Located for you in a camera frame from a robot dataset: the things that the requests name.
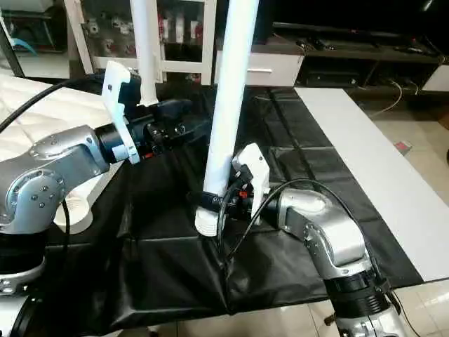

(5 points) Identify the white plastic table leg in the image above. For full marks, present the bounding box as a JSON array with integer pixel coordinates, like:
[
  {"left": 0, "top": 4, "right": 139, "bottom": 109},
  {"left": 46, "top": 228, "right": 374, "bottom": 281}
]
[
  {"left": 194, "top": 0, "right": 260, "bottom": 237},
  {"left": 130, "top": 0, "right": 163, "bottom": 107}
]

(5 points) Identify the white plastic table top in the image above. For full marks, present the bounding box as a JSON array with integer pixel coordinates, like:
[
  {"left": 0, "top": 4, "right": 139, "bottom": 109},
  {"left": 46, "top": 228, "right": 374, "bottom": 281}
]
[{"left": 0, "top": 74, "right": 116, "bottom": 232}]

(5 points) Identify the white glass door cabinet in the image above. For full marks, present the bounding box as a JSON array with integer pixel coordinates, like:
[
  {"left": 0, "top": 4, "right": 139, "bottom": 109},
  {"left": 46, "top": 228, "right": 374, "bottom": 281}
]
[{"left": 65, "top": 0, "right": 218, "bottom": 85}]

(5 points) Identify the black mat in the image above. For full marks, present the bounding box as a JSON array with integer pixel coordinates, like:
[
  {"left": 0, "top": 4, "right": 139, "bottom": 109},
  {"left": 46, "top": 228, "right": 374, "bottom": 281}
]
[{"left": 42, "top": 84, "right": 425, "bottom": 334}]

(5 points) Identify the white drawer unit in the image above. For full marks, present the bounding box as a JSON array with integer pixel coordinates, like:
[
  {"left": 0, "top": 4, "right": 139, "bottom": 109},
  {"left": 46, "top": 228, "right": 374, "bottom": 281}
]
[
  {"left": 214, "top": 51, "right": 306, "bottom": 88},
  {"left": 421, "top": 65, "right": 449, "bottom": 93}
]

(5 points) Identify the dark low tv stand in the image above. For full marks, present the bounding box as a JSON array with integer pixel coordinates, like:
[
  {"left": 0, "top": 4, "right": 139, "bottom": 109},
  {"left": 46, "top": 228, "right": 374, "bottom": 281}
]
[{"left": 260, "top": 21, "right": 449, "bottom": 95}]

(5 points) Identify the black television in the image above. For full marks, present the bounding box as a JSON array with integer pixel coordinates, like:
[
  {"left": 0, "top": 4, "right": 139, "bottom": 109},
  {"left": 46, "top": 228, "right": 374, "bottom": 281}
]
[{"left": 256, "top": 0, "right": 449, "bottom": 30}]

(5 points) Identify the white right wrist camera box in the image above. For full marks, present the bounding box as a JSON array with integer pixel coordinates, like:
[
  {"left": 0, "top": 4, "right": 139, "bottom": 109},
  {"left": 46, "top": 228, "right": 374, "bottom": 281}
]
[{"left": 232, "top": 143, "right": 272, "bottom": 225}]

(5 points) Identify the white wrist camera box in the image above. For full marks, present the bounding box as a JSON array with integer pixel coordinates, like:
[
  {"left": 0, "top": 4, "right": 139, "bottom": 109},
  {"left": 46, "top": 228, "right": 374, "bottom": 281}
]
[
  {"left": 232, "top": 143, "right": 272, "bottom": 225},
  {"left": 100, "top": 60, "right": 142, "bottom": 166}
]

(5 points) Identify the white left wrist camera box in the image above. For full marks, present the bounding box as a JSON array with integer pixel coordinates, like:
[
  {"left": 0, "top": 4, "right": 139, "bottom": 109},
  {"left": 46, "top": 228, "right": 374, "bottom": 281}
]
[{"left": 100, "top": 60, "right": 142, "bottom": 166}]

